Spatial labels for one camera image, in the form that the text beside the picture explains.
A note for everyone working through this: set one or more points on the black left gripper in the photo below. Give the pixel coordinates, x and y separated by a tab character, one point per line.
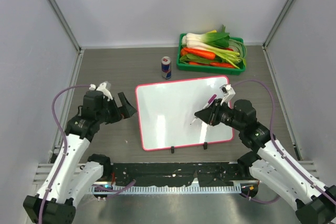
127	109

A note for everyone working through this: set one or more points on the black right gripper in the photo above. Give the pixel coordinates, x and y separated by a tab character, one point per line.
210	115

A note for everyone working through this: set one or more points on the purple capped marker pen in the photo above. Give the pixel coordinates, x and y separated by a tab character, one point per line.
205	106

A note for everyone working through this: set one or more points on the pink framed whiteboard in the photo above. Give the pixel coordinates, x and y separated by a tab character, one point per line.
166	113

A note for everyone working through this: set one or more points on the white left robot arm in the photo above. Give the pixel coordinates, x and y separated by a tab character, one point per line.
58	197

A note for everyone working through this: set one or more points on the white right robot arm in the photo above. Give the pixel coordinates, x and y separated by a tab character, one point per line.
270	163

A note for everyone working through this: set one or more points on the green plastic tray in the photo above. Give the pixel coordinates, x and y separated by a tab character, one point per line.
207	69

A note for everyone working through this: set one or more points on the orange carrot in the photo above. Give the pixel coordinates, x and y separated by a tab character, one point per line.
201	53

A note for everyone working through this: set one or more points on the red bull can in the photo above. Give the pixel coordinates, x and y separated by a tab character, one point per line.
166	67

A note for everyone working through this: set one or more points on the green onion bunch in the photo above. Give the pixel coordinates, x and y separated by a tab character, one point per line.
235	54

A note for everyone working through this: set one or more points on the bok choy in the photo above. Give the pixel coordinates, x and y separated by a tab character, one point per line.
219	39

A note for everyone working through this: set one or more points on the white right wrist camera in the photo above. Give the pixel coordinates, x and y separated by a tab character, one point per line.
228	93

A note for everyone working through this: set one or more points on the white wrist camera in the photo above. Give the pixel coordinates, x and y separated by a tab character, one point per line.
104	87
228	93

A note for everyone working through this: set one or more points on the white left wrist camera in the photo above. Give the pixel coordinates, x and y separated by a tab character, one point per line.
104	87

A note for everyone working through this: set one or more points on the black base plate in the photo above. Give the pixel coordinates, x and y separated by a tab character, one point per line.
208	174

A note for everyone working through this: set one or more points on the white slotted cable duct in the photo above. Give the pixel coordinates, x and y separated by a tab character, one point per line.
193	189

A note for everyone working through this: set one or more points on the left aluminium frame post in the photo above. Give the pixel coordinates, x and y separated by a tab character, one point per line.
56	9

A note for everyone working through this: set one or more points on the aluminium frame post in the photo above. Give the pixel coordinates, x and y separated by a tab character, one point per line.
56	9
282	15

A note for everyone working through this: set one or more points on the right aluminium frame post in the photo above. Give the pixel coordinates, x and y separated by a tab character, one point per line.
282	15

